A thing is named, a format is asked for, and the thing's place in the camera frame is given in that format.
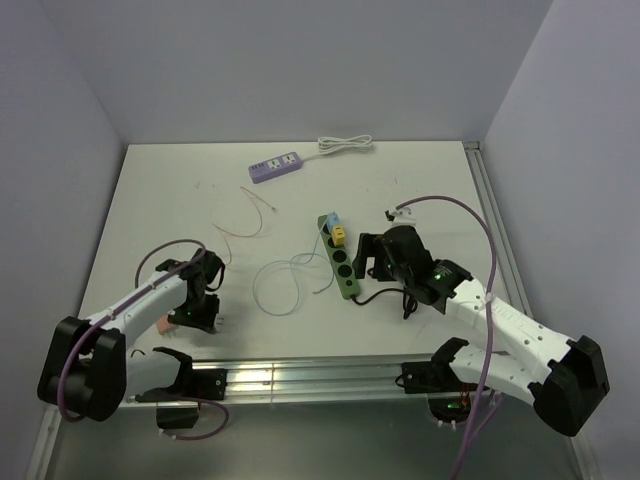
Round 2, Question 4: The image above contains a yellow plug adapter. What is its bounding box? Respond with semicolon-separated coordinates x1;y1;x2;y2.
331;225;346;247

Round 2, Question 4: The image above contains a green power strip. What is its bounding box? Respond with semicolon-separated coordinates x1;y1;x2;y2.
318;213;360;300

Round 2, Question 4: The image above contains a blue USB charger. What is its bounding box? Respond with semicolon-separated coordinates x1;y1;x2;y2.
326;212;342;230

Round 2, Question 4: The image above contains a white plug adapter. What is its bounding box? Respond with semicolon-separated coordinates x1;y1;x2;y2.
214;315;224;333

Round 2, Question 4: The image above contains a light blue charger cable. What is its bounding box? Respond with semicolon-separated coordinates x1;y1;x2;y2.
252;222;335;319

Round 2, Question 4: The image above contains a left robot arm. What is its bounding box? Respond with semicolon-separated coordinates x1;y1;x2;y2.
37;248;226;422

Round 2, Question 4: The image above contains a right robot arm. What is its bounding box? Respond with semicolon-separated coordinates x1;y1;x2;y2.
354;225;610;437

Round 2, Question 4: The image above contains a pink plug adapter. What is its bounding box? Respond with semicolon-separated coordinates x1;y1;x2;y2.
155;316;178;336

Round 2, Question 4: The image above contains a purple power strip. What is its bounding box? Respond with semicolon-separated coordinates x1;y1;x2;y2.
248;152;303;184

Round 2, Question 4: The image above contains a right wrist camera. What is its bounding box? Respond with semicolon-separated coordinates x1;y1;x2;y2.
385;207;416;227

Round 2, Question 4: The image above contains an aluminium side rail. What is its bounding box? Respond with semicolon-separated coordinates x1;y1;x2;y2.
463;142;531;315

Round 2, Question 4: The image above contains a white coiled power cord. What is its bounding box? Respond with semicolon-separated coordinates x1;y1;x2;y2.
302;133;376;164

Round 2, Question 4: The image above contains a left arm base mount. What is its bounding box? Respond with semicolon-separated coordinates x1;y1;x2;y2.
133;368;230;441

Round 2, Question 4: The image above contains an aluminium front rail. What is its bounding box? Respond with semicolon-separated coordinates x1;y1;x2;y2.
47;357;574;412

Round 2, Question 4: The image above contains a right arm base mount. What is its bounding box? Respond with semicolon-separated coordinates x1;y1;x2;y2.
394;361;477;424

